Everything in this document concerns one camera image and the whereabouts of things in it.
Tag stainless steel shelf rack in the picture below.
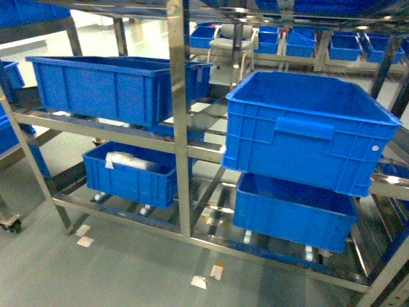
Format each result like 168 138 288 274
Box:
1 1 408 306

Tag long blue bin on shelf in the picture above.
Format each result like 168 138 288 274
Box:
25 55 214 128

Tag large blue crate on shelf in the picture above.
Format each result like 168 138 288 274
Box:
221 71 401 197

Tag small lower left blue bin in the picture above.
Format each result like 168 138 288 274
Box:
82 141 178 209

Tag white wrapped item in bin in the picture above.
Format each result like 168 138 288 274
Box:
105 152 161 172

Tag white round stool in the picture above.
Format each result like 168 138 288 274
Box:
206 24 259 81

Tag lower right blue bin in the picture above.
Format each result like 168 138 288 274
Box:
233 173 359 253

